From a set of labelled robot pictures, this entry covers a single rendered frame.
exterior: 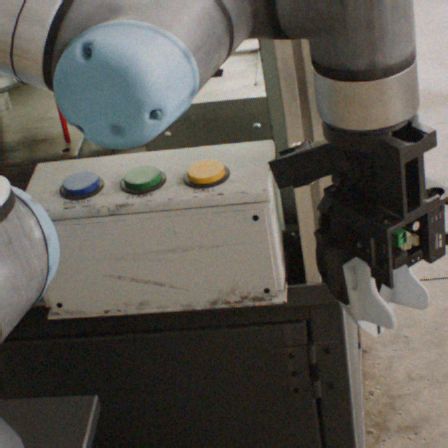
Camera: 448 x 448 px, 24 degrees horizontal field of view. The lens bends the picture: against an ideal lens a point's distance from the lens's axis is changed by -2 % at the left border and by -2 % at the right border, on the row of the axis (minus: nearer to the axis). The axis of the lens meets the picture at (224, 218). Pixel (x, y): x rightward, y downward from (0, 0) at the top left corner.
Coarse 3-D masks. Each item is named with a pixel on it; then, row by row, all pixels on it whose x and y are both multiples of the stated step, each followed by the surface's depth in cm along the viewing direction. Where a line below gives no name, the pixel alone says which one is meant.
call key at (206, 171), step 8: (208, 160) 115; (216, 160) 115; (192, 168) 114; (200, 168) 114; (208, 168) 113; (216, 168) 113; (224, 168) 113; (192, 176) 113; (200, 176) 112; (208, 176) 112; (216, 176) 112
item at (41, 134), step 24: (24, 96) 151; (48, 96) 150; (0, 120) 146; (24, 120) 145; (48, 120) 143; (0, 144) 139; (24, 144) 138; (48, 144) 137; (72, 144) 136; (144, 144) 154; (0, 168) 135; (24, 168) 135
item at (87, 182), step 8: (72, 176) 117; (80, 176) 116; (88, 176) 116; (96, 176) 116; (64, 184) 115; (72, 184) 115; (80, 184) 115; (88, 184) 114; (96, 184) 115; (64, 192) 115; (72, 192) 114; (80, 192) 114; (88, 192) 114
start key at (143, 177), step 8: (136, 168) 116; (144, 168) 116; (152, 168) 115; (128, 176) 115; (136, 176) 114; (144, 176) 114; (152, 176) 114; (160, 176) 115; (128, 184) 114; (136, 184) 113; (144, 184) 113; (152, 184) 113
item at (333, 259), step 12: (324, 228) 81; (324, 240) 80; (324, 252) 81; (336, 252) 81; (348, 252) 81; (324, 264) 81; (336, 264) 81; (324, 276) 82; (336, 276) 82; (336, 288) 83; (348, 300) 84
